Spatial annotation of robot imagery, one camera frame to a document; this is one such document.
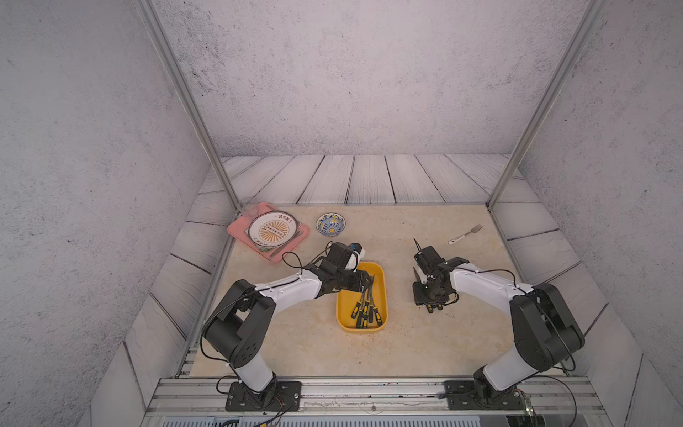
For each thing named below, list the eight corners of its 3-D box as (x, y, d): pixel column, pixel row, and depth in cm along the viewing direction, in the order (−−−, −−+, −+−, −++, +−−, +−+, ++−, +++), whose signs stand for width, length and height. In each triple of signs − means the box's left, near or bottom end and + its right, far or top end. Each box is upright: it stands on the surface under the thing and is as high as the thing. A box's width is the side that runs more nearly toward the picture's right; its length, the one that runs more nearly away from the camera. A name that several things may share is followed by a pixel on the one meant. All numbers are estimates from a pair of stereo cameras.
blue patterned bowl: (313, 231, 114) (312, 223, 110) (326, 216, 120) (325, 208, 116) (336, 241, 110) (336, 234, 107) (348, 225, 116) (348, 217, 112)
